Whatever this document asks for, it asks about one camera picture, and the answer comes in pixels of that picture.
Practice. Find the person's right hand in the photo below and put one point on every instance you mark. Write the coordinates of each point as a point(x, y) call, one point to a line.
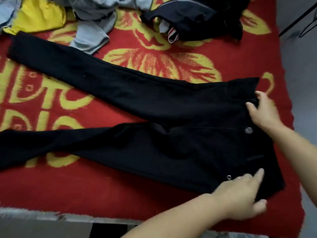
point(265, 114)

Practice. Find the person's left hand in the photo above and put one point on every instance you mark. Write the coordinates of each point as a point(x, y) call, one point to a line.
point(240, 198)

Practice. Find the pile of mixed clothes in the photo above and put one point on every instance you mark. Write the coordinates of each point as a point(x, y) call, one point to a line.
point(99, 17)

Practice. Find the person's left forearm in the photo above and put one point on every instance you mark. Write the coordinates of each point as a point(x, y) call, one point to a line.
point(178, 218)

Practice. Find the person's right forearm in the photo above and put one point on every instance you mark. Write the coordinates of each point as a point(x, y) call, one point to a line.
point(297, 156)

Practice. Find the white bed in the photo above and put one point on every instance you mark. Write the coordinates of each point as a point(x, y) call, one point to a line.
point(148, 218)

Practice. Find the person's black trousers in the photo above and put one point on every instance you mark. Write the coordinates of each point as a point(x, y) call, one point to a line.
point(109, 230)

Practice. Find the red bedsheet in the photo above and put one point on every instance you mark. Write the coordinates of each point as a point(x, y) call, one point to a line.
point(163, 62)

